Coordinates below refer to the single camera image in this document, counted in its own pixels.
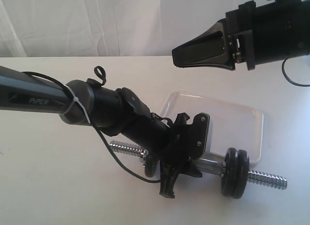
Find chrome threaded dumbbell bar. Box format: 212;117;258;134
109;140;288;190

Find white rectangular plastic tray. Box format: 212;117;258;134
159;91;264;165

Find black weight plate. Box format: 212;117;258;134
144;155;159;178
232;150;249;199
221;148;239;197

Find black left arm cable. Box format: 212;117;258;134
21;65;160;184

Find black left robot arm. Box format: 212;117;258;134
0;66;202;198

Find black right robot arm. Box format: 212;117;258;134
171;0;310;71

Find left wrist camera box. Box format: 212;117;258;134
186;113;211;160

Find white backdrop curtain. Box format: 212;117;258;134
0;0;267;57

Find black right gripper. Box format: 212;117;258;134
171;1;256;71

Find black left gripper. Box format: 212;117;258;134
122;112;202;199

